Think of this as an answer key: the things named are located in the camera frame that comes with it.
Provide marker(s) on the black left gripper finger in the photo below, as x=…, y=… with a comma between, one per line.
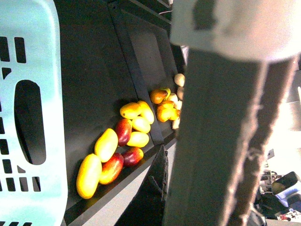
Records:
x=147, y=206

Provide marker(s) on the light teal plastic basket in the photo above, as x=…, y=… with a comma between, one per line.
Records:
x=33, y=180

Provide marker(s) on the brown basket handle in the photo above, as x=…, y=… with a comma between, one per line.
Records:
x=230, y=108

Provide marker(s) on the red mango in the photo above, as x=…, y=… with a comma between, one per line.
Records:
x=111, y=169

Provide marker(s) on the yellow mango large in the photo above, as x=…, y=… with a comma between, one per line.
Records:
x=88, y=176

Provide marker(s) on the black display shelf tray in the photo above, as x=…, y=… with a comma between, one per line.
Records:
x=113, y=52

